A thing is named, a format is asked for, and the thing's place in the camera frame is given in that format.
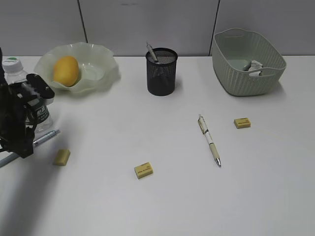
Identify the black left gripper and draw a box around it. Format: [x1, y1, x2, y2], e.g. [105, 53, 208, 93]
[0, 73, 55, 158]

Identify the yellow mango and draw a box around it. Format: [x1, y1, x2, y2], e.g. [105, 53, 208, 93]
[53, 56, 79, 87]

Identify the clear water bottle green label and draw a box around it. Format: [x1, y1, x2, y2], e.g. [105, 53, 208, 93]
[2, 57, 53, 134]

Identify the grey pen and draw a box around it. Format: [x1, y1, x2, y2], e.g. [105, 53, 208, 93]
[146, 41, 170, 84]
[0, 129, 61, 168]

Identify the waste paper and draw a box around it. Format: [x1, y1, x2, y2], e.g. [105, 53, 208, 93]
[244, 60, 263, 77]

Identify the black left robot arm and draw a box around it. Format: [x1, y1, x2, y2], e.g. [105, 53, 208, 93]
[0, 58, 55, 158]

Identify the pale green wavy glass plate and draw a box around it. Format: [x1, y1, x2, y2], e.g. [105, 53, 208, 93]
[34, 42, 120, 93]

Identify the plain yellow eraser left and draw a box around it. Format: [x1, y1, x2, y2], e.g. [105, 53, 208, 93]
[53, 149, 70, 166]

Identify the black mesh pen holder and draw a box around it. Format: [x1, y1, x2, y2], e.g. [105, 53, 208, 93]
[146, 48, 178, 96]

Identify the yellow eraser front centre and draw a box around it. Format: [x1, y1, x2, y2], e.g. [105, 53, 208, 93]
[134, 162, 154, 179]

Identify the cream white pen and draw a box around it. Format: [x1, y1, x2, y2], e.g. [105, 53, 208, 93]
[198, 114, 221, 167]

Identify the pale green woven plastic basket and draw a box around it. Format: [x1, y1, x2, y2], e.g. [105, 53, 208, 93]
[212, 28, 286, 96]

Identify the yellow eraser right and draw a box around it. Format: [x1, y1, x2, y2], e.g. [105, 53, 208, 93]
[234, 118, 251, 129]

